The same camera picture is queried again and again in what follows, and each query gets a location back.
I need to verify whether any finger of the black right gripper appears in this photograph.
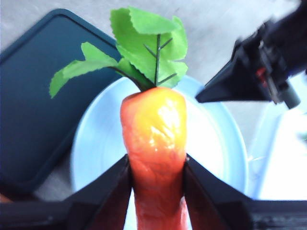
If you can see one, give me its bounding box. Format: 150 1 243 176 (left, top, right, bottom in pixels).
194 38 273 104

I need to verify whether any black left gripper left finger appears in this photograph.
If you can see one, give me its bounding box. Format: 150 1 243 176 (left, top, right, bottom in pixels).
0 154 134 230

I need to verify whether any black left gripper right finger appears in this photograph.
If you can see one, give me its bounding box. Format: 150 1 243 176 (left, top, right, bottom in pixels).
183 153 307 230

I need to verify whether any orange carrot with green leaves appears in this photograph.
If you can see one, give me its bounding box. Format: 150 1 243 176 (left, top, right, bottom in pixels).
49 6 189 230

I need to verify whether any light blue plate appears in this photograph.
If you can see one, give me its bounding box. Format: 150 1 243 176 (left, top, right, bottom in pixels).
71 75 248 230

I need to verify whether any dark green cutting board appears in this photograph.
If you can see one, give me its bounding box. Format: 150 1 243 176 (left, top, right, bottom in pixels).
0 8 125 195

